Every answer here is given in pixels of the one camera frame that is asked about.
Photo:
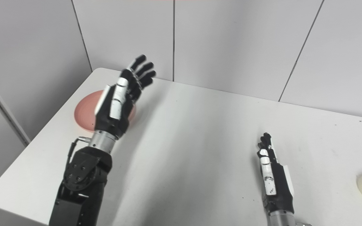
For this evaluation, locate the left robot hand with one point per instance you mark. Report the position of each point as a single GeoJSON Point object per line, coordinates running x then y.
{"type": "Point", "coordinates": [118, 100]}

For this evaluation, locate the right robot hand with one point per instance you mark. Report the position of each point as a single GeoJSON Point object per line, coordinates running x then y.
{"type": "Point", "coordinates": [276, 185]}

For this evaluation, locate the pink round plate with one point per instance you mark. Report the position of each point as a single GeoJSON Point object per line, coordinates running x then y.
{"type": "Point", "coordinates": [85, 114]}

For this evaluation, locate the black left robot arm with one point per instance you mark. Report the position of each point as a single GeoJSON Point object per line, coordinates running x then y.
{"type": "Point", "coordinates": [83, 182]}

